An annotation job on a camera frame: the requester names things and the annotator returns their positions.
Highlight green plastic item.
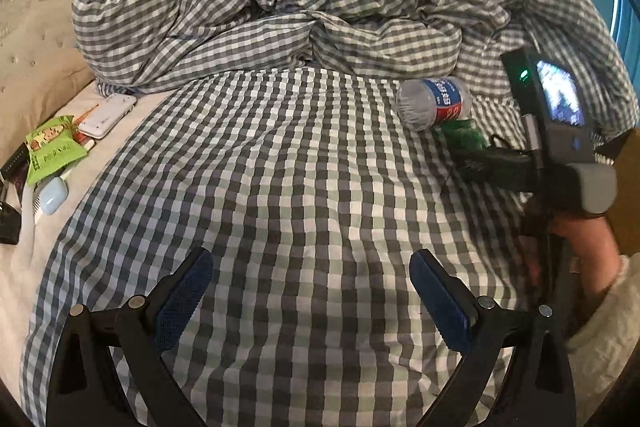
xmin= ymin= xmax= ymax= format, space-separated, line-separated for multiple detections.
xmin=434 ymin=119 xmax=489 ymax=154

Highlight green snack packet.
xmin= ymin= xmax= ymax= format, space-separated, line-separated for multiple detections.
xmin=25 ymin=115 xmax=89 ymax=186

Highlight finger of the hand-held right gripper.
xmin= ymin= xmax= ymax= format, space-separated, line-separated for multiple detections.
xmin=446 ymin=141 xmax=534 ymax=190

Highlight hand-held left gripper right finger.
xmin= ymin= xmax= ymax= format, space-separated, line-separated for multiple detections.
xmin=409 ymin=249 xmax=579 ymax=427

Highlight person's right forearm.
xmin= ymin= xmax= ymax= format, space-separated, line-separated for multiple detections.
xmin=564 ymin=252 xmax=640 ymax=410

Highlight black remote control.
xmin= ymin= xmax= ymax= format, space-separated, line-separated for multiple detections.
xmin=0 ymin=142 xmax=29 ymax=180

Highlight white mattress cover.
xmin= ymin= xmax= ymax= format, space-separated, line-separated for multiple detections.
xmin=0 ymin=82 xmax=172 ymax=360

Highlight orange pencil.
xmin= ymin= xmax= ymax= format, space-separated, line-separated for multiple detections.
xmin=75 ymin=104 xmax=105 ymax=126

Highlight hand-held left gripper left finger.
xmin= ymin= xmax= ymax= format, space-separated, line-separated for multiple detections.
xmin=45 ymin=248 xmax=215 ymax=427

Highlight black charger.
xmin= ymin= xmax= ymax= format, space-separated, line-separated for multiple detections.
xmin=0 ymin=201 xmax=22 ymax=245

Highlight white power bank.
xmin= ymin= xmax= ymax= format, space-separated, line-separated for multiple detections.
xmin=77 ymin=94 xmax=138 ymax=140

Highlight beige tufted headboard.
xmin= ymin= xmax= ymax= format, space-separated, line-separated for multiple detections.
xmin=0 ymin=0 xmax=97 ymax=158

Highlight plastic water bottle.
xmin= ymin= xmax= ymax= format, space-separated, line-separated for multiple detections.
xmin=396 ymin=77 xmax=474 ymax=132

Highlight grey checked bed sheet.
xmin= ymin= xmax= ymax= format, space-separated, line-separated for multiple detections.
xmin=20 ymin=67 xmax=601 ymax=427

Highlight person's right hand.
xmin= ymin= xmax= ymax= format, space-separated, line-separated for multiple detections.
xmin=524 ymin=214 xmax=624 ymax=304

